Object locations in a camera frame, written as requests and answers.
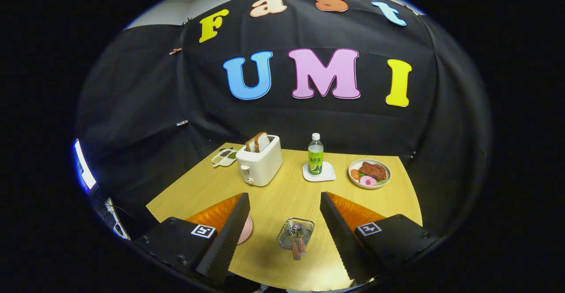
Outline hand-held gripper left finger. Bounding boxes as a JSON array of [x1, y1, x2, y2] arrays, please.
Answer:
[[135, 192, 251, 285]]

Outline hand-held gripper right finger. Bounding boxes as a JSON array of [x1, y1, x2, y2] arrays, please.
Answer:
[[320, 192, 440, 285]]

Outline checkered handle fork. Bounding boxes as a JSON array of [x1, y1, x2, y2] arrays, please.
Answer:
[[294, 223, 308, 256]]

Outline checkered handle spoon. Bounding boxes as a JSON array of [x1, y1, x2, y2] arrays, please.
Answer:
[[287, 223, 301, 261]]

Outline pink plate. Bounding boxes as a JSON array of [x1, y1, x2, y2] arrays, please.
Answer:
[[237, 215, 253, 245]]

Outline white coaster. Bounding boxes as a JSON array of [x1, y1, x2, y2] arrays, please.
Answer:
[[302, 162, 336, 182]]

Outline white food plate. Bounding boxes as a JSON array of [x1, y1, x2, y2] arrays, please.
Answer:
[[348, 159, 392, 190]]

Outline brown meat slice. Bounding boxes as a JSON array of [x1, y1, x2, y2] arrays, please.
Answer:
[[358, 162, 387, 181]]

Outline green label drink bottle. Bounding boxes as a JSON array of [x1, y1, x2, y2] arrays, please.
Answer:
[[308, 133, 324, 176]]

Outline divided condiment dish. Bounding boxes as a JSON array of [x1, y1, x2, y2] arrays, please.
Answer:
[[211, 148, 239, 168]]

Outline white toaster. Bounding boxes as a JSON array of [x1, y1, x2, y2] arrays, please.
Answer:
[[236, 135, 283, 187]]

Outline laptop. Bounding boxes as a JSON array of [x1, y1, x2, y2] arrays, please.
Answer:
[[104, 196, 131, 240]]

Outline computer monitor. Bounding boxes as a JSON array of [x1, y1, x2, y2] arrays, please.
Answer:
[[73, 139, 97, 192]]

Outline metal wire basket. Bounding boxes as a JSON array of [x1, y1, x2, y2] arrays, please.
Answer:
[[277, 217, 315, 251]]

